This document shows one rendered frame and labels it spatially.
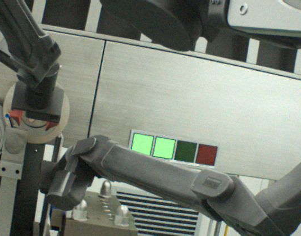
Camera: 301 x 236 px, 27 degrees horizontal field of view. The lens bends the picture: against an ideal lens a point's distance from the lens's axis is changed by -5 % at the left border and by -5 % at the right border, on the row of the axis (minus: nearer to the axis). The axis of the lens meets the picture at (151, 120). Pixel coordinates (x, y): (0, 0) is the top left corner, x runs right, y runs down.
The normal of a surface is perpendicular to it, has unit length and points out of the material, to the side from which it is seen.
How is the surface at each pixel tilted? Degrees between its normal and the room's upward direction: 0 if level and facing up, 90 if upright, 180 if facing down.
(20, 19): 107
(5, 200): 90
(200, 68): 90
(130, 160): 55
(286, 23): 90
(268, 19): 90
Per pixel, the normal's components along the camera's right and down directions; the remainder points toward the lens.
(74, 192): 0.74, -0.15
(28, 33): 0.82, 0.47
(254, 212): -0.59, -0.61
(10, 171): 0.18, 0.08
